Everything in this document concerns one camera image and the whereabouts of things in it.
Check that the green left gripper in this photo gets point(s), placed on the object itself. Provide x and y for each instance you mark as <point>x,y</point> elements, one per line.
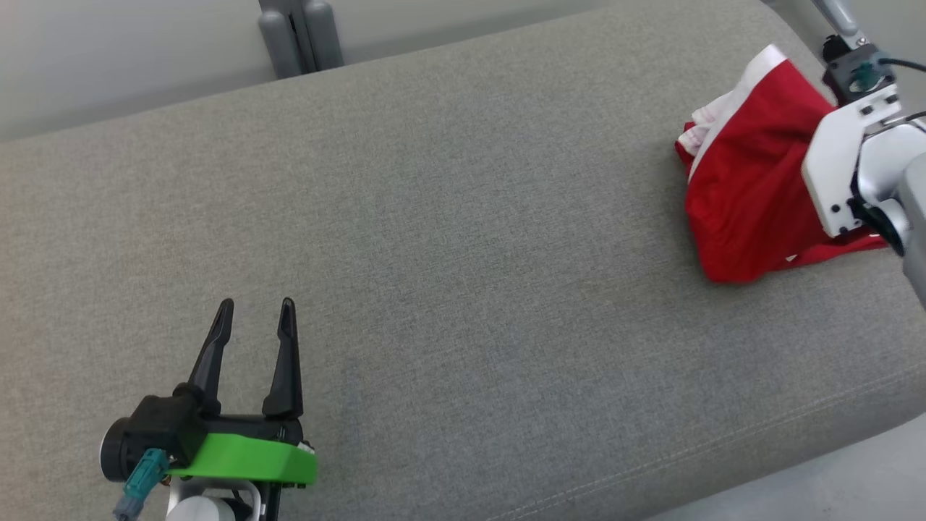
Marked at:
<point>246,459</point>

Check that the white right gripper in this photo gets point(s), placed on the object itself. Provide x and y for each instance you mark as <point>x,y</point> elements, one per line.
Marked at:
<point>832,166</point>

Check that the red Bulls shorts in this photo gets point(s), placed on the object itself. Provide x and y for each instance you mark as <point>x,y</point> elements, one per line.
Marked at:
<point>752,188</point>

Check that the red Bulls jersey shirt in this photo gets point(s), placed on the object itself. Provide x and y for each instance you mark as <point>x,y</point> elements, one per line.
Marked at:
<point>707,119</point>

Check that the grey stand leg with caster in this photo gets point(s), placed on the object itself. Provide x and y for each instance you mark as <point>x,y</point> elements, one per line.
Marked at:
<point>838,16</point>

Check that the grey fabric sofa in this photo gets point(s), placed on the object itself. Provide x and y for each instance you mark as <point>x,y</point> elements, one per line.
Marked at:
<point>434,253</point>

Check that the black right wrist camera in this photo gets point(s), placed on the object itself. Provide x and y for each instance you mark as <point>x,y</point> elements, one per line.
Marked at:
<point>843,76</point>

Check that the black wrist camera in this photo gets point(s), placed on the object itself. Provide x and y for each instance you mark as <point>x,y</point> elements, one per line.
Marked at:
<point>163,427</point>
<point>843,76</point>

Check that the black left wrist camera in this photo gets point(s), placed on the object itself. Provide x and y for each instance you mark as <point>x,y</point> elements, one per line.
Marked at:
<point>163,427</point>

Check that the grey metal stand post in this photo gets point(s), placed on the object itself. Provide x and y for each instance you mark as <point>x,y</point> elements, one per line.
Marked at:
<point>300,36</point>

